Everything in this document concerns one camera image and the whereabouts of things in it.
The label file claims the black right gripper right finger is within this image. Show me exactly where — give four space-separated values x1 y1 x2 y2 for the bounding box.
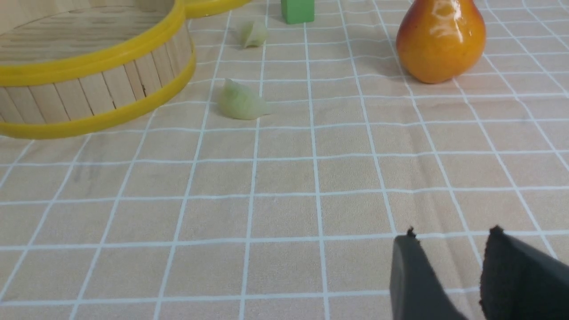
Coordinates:
480 225 569 320

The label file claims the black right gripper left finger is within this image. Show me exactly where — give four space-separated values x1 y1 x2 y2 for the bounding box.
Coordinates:
390 227 466 320

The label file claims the pale green dumpling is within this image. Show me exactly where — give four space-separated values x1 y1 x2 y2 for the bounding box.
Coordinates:
239 21 268 49
217 79 272 121

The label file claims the bamboo steamer lid yellow rim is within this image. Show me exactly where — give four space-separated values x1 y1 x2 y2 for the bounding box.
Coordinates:
183 0 251 19

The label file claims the bamboo steamer tray yellow rim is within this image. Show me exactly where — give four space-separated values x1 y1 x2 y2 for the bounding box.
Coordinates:
0 0 196 140

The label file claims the checkered beige tablecloth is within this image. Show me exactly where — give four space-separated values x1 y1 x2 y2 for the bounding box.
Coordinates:
1 0 568 320

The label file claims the orange yellow toy pear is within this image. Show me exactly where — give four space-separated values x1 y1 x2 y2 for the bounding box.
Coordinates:
396 0 486 84

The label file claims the green cube block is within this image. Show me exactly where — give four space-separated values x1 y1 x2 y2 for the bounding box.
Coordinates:
280 0 315 24

